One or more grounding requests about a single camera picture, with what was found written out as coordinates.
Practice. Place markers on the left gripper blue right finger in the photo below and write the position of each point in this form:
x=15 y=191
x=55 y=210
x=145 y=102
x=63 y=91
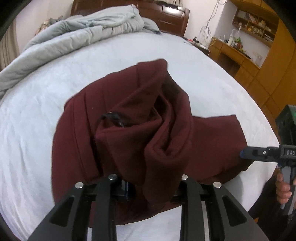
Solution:
x=211 y=211

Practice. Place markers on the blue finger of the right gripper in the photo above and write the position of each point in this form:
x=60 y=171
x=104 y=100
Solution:
x=254 y=153

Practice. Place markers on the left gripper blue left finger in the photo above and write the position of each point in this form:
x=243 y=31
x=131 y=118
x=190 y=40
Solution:
x=69 y=218

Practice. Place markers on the maroon pants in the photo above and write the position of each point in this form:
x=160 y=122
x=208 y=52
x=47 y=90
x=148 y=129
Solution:
x=137 y=123

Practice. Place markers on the person right hand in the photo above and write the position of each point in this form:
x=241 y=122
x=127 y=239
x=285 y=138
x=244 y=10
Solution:
x=283 y=191

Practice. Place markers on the wooden desk cabinet unit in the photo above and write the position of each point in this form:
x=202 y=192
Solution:
x=272 y=86

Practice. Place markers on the dark wooden headboard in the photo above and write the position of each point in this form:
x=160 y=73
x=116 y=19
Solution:
x=170 y=19

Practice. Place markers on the beige curtain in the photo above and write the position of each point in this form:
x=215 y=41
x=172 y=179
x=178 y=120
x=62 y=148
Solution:
x=9 y=46

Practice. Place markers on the grey quilted comforter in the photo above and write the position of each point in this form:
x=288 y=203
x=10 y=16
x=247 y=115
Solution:
x=71 y=34

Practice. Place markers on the wooden wall shelf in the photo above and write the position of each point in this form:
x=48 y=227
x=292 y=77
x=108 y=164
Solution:
x=260 y=27

